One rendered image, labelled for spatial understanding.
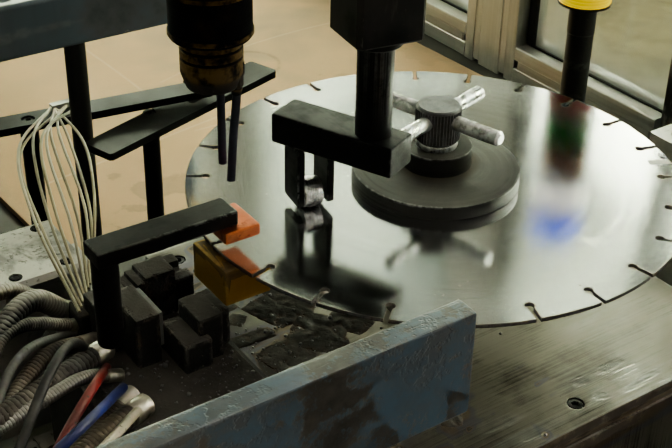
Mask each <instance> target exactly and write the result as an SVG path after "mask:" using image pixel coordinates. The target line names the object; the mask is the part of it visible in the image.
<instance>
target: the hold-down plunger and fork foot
mask: <svg viewBox="0 0 672 448"><path fill-rule="evenodd" d="M394 69H395V51H391V52H386V53H370V52H365V51H357V66H356V99H355V116H351V115H348V114H345V113H341V112H338V111H334V110H331V109H328V108H324V107H321V106H318V105H314V104H311V103H308V102H304V101H301V100H297V99H293V100H291V101H290V102H288V103H287V104H285V105H284V106H282V107H281V108H279V109H278V110H276V111H275V112H273V113H272V141H273V142H276V143H279V144H282V145H285V193H286V194H287V195H288V197H289V198H290V199H291V200H292V201H293V203H294V204H295V205H296V206H297V207H298V208H301V207H304V206H305V152H307V153H310V154H313V155H314V168H313V175H317V176H318V177H319V179H320V181H321V183H322V186H323V192H324V199H325V200H326V201H332V200H333V199H334V161H335V162H338V163H342V164H345V165H348V166H351V167H354V168H357V169H360V170H364V171H367V172H370V173H373V174H376V175H379V176H382V177H386V178H391V177H393V176H394V175H395V174H396V173H397V172H399V171H400V170H401V169H402V168H403V167H405V166H406V165H407V164H408V163H409V162H410V160H411V142H412V134H411V133H409V132H405V131H402V130H399V129H395V128H392V112H393V90H394Z"/></svg>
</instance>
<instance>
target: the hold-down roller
mask: <svg viewBox="0 0 672 448"><path fill-rule="evenodd" d="M323 199H324V192H323V186H322V183H321V181H320V179H319V177H318V176H317V175H307V176H305V206H304V207H312V206H316V205H319V204H321V203H322V202H323Z"/></svg>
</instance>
